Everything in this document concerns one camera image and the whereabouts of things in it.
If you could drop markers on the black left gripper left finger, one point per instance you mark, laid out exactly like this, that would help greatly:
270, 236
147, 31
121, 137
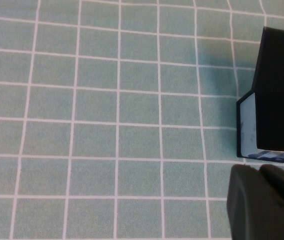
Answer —
252, 212

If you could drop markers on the black patterned glasses case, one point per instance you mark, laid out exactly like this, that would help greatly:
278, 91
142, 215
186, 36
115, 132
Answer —
278, 100

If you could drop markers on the green checked tablecloth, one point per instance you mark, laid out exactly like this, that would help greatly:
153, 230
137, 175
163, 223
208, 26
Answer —
94, 125

